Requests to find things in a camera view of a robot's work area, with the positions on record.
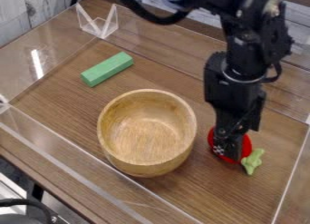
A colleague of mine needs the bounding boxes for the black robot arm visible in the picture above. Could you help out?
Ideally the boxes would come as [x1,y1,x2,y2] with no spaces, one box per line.
[175,0,292,161]

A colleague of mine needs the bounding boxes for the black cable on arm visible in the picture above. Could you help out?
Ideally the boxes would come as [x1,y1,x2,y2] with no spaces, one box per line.
[112,0,195,25]

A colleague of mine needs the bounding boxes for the black metal frame with screw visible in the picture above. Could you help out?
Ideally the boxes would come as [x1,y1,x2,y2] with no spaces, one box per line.
[26,184,70,224]

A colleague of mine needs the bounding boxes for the red plush strawberry toy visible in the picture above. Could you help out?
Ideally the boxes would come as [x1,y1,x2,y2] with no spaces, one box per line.
[207,129,264,175]

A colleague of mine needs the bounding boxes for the green rectangular block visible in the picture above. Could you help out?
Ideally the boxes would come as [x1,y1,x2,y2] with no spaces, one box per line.
[80,52,133,87]

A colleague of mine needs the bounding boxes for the clear acrylic corner bracket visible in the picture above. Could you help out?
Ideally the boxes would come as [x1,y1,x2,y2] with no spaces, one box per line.
[74,4,119,39]

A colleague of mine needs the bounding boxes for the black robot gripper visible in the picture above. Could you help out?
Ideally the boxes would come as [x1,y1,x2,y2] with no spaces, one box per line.
[203,52,266,162]

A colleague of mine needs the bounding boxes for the wooden bowl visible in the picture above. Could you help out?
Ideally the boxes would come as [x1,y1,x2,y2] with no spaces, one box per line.
[96,89,197,178]

